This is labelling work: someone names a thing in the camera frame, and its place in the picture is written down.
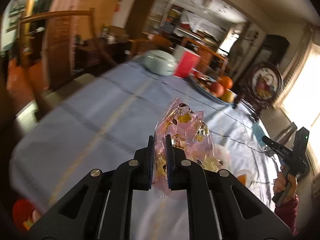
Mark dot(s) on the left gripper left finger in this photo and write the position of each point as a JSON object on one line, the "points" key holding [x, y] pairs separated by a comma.
{"points": [[143, 173]]}

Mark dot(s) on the wooden armchair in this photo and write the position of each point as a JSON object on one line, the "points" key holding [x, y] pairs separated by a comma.
{"points": [[58, 46]]}

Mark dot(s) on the blue fruit plate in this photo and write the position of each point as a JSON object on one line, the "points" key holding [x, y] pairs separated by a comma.
{"points": [[202, 82]]}

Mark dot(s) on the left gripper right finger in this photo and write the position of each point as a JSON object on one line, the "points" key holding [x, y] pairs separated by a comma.
{"points": [[176, 173]]}

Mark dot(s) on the blue plaid tablecloth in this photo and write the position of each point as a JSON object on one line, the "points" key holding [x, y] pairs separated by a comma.
{"points": [[103, 124]]}

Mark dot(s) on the pale green ceramic pot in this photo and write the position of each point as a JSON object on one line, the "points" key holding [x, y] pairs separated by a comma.
{"points": [[160, 62]]}

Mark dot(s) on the yellow pear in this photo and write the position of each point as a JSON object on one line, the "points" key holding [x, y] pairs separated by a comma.
{"points": [[228, 96]]}

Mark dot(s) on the red apple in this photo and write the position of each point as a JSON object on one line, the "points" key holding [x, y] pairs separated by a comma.
{"points": [[217, 89]]}

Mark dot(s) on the red card box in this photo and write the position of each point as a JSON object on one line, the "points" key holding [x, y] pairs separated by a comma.
{"points": [[186, 61]]}

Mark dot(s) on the blue face mask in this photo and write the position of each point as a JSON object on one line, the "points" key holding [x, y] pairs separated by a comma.
{"points": [[258, 133]]}

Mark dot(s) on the pink floral plastic bag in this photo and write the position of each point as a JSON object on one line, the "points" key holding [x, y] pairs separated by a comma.
{"points": [[188, 132]]}

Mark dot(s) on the orange fruit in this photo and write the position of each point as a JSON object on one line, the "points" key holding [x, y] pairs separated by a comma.
{"points": [[226, 82]]}

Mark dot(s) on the round embroidered table screen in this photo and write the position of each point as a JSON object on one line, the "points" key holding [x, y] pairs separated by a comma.
{"points": [[260, 89]]}

